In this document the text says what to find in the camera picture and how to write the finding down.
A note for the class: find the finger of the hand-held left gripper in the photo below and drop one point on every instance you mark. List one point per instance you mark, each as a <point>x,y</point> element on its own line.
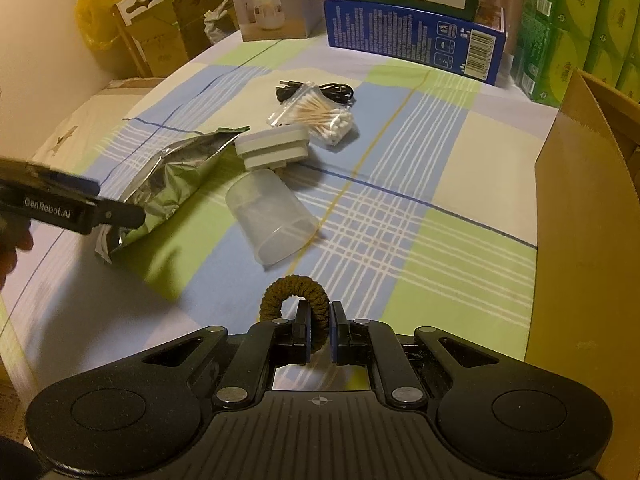
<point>50,175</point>
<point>122,215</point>

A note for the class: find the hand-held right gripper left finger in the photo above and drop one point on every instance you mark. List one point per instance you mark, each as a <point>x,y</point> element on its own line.
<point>305,352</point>

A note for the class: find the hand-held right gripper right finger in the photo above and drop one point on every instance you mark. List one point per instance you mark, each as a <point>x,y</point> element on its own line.
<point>337,347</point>

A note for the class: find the silver foil bag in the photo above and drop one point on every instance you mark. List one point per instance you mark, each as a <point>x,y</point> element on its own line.
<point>170,185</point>

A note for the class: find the clear plastic cup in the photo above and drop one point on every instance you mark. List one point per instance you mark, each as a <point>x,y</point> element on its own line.
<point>270,215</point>

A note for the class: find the white square lid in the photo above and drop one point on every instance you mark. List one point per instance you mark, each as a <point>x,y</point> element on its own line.
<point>272,145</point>

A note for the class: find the bag of cotton swabs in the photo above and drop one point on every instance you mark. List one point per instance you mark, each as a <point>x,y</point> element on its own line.
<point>320,117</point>

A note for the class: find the large cardboard box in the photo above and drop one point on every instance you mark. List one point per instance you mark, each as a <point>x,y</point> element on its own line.
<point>585,270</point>

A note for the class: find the person's left hand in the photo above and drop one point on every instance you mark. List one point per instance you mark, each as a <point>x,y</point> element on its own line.
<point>7,265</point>

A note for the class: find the beige printed bedding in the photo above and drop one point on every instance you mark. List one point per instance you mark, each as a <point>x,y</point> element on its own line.
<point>90,120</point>

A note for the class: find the yellow plastic bag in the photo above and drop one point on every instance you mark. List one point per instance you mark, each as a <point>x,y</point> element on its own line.
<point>97,15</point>

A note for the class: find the cardboard box with white hanger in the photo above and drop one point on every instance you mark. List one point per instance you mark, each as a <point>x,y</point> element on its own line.
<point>150,40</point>

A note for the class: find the checked bedsheet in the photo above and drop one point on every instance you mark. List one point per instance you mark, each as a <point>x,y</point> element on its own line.
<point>425,185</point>

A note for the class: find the crumpled clear plastic bag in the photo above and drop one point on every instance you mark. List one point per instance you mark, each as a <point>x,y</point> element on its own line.
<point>220,27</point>

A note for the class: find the brown cardboard carton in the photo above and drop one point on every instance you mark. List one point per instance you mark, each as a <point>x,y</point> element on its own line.
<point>197,15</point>

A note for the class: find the white humidifier box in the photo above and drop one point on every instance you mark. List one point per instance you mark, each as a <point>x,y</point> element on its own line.
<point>270,5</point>

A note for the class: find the blue box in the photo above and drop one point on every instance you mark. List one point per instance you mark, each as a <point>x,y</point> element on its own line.
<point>400,35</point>

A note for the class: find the small brown printed box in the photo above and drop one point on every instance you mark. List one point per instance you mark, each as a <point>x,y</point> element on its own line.
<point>492,17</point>

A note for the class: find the stack of green tissue packs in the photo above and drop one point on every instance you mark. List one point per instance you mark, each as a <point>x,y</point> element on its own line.
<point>570,25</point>

